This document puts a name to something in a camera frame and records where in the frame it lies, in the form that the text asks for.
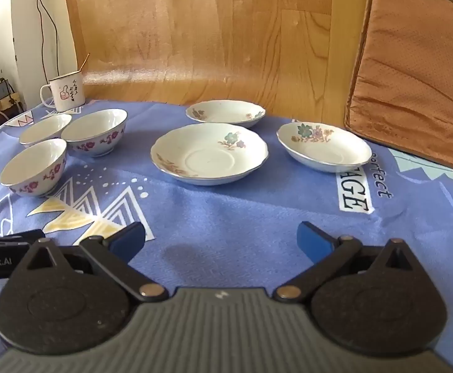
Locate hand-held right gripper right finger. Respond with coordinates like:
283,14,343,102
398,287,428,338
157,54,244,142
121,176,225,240
275,221,430,303

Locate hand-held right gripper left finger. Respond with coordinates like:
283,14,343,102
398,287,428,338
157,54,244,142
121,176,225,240
14,222,170,303

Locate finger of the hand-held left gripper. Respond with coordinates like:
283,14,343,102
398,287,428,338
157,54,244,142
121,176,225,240
0,229,45,246

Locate large white floral plate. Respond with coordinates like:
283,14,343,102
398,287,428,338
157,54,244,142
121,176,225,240
150,123,269,186

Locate large white floral bowl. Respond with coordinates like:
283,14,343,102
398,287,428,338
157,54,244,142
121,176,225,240
61,108,128,158

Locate blue printed tablecloth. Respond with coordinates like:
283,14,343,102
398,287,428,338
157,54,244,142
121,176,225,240
0,99,453,373

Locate white enamel mug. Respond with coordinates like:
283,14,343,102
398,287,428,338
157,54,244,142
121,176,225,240
40,70,86,113

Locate brown seat cushion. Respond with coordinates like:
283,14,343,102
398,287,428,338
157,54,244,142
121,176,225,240
344,0,453,178

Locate black cable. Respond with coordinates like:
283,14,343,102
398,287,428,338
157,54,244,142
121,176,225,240
29,0,61,79

